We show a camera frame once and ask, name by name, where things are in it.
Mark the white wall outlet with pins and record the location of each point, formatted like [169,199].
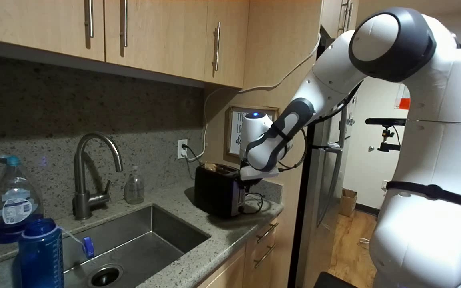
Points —
[182,148]

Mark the brown cardboard box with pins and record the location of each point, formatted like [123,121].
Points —
[348,203]

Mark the wood framed text sign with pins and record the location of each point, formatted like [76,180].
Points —
[235,134]

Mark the clear soap dispenser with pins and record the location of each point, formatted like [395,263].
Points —
[134,187]

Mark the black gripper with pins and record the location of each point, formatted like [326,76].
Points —
[254,185]

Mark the black silver toaster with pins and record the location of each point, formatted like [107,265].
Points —
[217,193]

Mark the stainless steel sink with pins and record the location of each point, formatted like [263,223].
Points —
[135,251]

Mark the blue plastic water bottle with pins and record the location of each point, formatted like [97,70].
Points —
[41,257]

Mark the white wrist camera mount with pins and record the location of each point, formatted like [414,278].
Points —
[257,172]

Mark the light wood wall cabinets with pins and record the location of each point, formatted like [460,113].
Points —
[161,38]

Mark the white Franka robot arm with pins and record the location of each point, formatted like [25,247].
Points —
[433,161]

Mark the brushed metal kitchen faucet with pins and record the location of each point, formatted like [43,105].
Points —
[83,203]

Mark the black camera on tripod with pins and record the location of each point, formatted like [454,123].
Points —
[385,131]

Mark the blue sink brush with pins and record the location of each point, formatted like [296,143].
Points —
[89,247]

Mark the clear blue dish soap bottle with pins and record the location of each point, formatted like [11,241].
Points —
[15,206]

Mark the small white floor object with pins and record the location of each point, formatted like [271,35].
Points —
[366,241]

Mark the stainless steel refrigerator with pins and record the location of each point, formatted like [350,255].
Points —
[321,177]

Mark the light wood base cabinets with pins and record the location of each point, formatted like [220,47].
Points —
[257,257]

